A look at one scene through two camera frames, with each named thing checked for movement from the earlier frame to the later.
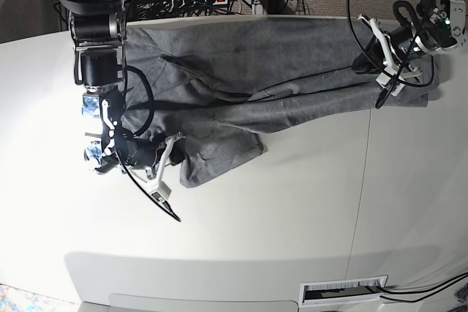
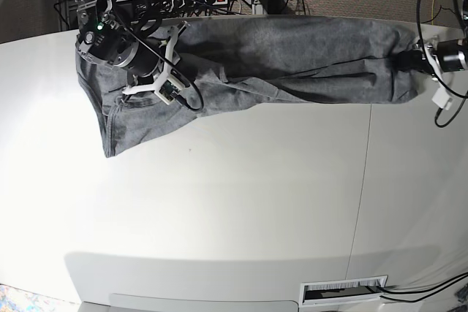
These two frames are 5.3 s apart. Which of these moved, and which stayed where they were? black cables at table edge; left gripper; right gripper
Moved: right gripper; left gripper
Stayed: black cables at table edge
